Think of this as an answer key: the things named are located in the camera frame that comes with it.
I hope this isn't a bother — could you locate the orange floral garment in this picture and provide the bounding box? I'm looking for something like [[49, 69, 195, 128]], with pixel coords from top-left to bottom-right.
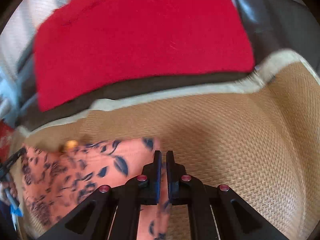
[[21, 138, 161, 237]]

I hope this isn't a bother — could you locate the person's left hand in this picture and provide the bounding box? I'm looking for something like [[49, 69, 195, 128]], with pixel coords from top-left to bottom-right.
[[0, 179, 19, 207]]

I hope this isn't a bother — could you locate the red printed box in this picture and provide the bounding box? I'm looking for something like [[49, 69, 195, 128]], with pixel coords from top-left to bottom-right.
[[0, 120, 14, 163]]

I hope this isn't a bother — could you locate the brown yellow garment tag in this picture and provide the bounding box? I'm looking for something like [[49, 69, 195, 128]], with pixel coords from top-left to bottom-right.
[[60, 140, 79, 153]]

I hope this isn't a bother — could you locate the woven bamboo seat mat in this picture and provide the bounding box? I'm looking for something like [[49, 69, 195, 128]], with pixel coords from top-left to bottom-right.
[[12, 49, 319, 239]]

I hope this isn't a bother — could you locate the white dotted lace cover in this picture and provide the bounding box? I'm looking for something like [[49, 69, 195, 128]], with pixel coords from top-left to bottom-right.
[[0, 0, 96, 75]]

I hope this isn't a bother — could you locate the red cloth on sofa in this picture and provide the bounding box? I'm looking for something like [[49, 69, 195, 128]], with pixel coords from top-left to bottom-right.
[[34, 0, 254, 111]]

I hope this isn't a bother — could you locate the dark leather sofa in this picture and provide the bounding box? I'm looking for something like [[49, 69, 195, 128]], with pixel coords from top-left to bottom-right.
[[15, 0, 319, 131]]

